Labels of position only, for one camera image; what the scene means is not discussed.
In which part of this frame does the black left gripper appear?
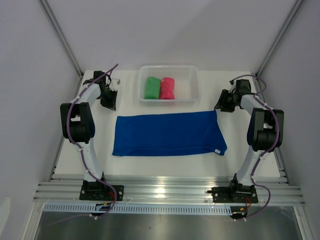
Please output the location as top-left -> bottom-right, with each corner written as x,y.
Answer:
98,88 -> 118,111

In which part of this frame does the blue microfiber towel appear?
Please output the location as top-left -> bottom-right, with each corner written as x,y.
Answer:
112,110 -> 228,157

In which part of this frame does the green microfiber towel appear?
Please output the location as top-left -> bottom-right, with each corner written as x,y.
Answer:
144,76 -> 161,100

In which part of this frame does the pink microfiber towel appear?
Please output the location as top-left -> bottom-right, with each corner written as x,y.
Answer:
159,77 -> 175,100

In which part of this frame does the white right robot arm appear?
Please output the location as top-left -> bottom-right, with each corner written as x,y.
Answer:
214,75 -> 284,186

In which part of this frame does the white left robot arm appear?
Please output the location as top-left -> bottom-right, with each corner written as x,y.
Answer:
60,69 -> 118,200

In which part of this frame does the white plastic basket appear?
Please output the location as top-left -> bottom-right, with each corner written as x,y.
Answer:
137,65 -> 202,103

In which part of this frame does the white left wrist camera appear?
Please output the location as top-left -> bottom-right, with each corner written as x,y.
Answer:
109,78 -> 121,92

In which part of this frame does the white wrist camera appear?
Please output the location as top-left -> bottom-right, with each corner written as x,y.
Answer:
109,78 -> 121,92
229,79 -> 236,93

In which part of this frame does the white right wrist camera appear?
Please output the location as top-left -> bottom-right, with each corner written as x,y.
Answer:
229,79 -> 236,93

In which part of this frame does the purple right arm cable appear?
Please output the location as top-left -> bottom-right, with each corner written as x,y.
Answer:
229,74 -> 279,223

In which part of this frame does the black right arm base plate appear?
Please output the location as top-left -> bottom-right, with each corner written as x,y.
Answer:
206,173 -> 258,204

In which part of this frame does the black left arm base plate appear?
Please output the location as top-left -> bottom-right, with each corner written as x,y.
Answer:
79,180 -> 125,202

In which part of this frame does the aluminium front rail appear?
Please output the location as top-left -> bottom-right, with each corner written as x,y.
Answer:
33,174 -> 306,207

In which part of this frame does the aluminium frame post left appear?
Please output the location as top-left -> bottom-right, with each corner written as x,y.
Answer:
38,0 -> 84,77

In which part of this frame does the aluminium frame post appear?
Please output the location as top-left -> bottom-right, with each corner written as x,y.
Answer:
38,0 -> 84,77
255,0 -> 306,77

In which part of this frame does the white slotted cable duct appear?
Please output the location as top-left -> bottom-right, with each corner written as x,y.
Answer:
43,202 -> 232,216

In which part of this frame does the aluminium frame post right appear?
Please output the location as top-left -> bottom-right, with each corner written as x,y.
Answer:
255,0 -> 306,77

